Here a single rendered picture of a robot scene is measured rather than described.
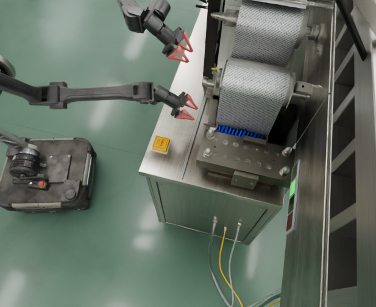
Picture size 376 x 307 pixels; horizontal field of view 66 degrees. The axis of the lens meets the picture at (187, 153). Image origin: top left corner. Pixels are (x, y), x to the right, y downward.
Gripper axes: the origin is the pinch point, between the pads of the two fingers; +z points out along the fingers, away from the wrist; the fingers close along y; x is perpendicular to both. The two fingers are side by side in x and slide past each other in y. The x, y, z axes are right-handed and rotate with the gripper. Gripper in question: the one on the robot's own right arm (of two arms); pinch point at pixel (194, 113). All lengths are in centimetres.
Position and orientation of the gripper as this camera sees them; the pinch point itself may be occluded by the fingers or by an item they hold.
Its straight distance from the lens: 129.8
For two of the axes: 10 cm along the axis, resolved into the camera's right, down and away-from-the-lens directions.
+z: 8.3, 4.4, 3.4
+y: -2.6, 8.5, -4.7
